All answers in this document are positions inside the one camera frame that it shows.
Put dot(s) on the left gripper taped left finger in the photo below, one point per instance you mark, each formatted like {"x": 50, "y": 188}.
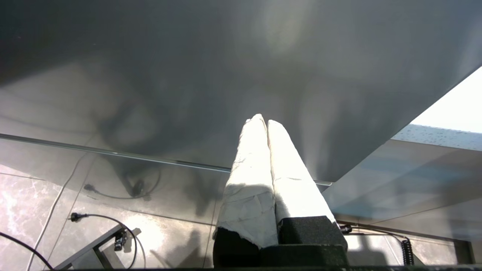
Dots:
{"x": 250, "y": 180}

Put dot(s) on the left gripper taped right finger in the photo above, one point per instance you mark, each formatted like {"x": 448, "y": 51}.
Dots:
{"x": 293, "y": 188}

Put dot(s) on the glossy grey base cabinet front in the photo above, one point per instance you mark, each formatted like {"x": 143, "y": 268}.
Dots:
{"x": 414, "y": 180}

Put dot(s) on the stainless steel appliance front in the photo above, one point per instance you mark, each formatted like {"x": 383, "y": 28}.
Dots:
{"x": 188, "y": 75}

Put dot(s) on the small black clamp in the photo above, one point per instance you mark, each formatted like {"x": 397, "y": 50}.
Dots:
{"x": 120, "y": 241}

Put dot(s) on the grey metal stand frame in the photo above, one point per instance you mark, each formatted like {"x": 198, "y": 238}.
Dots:
{"x": 90, "y": 246}

